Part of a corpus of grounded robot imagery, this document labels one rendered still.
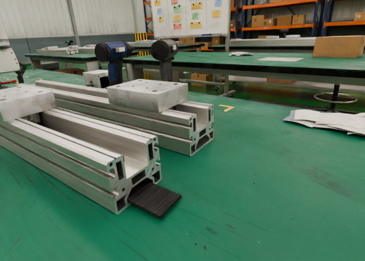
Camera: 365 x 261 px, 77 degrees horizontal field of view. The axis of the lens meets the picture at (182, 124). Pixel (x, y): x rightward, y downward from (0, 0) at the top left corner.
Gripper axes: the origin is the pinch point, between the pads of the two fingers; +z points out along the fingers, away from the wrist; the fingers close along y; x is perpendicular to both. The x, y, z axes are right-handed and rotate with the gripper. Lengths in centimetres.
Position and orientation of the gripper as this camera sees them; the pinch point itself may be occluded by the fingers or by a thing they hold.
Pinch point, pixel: (10, 83)
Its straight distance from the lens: 129.0
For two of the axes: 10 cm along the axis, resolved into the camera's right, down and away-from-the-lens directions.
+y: -5.7, 3.3, -7.5
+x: 8.2, 1.7, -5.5
